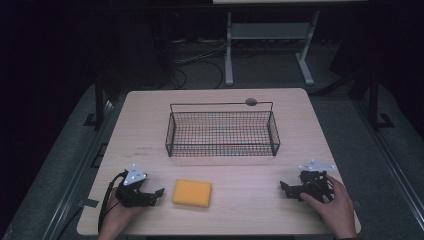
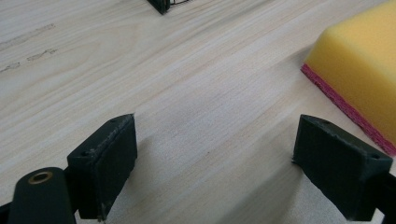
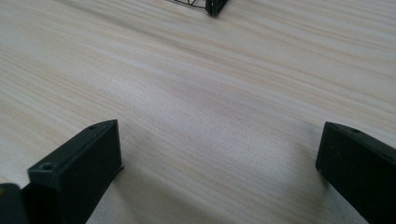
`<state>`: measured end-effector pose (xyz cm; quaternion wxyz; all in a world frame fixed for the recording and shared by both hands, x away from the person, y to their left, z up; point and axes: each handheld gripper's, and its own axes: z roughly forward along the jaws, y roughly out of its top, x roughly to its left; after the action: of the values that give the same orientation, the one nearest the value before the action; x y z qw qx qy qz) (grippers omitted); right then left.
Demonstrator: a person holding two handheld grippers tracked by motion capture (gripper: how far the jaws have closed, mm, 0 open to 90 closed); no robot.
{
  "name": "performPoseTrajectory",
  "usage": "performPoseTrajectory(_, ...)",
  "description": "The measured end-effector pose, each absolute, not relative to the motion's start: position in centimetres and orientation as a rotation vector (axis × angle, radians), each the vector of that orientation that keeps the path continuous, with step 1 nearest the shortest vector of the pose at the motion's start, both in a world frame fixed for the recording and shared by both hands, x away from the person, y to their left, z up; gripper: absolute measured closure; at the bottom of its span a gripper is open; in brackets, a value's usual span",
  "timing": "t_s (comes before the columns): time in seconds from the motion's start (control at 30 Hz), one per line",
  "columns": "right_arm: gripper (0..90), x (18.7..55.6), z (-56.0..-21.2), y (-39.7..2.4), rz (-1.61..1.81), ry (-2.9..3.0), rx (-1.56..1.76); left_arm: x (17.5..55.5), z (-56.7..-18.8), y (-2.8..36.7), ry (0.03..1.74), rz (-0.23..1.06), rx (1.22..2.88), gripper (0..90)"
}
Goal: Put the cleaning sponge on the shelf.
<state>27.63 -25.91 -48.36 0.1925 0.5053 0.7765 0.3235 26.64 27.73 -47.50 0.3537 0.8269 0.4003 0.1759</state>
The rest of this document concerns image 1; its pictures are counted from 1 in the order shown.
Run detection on person's left hand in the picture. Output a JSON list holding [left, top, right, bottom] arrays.
[[97, 187, 145, 240]]

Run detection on black wire basket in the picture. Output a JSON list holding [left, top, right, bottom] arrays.
[[165, 101, 281, 158]]

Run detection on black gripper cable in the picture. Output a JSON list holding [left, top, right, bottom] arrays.
[[97, 170, 130, 234]]

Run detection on aluminium floor rail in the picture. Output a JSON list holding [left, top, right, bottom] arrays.
[[41, 99, 114, 240], [353, 98, 424, 231]]

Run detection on yellow sponge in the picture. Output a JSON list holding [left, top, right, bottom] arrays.
[[171, 178, 213, 209]]

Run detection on floor cables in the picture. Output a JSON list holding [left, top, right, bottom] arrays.
[[171, 38, 228, 90]]

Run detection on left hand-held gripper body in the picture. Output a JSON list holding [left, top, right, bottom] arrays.
[[114, 163, 149, 208]]

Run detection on grey table edge bracket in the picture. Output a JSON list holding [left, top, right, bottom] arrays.
[[77, 198, 100, 209]]

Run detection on person's right hand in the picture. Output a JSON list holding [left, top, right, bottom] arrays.
[[299, 174, 358, 240]]

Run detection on white metal desk frame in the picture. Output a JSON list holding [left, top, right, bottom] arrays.
[[224, 9, 322, 87]]

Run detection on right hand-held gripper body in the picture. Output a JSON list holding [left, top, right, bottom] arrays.
[[297, 159, 337, 204]]

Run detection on black metal post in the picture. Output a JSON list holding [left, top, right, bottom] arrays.
[[367, 71, 396, 131], [83, 71, 106, 129]]

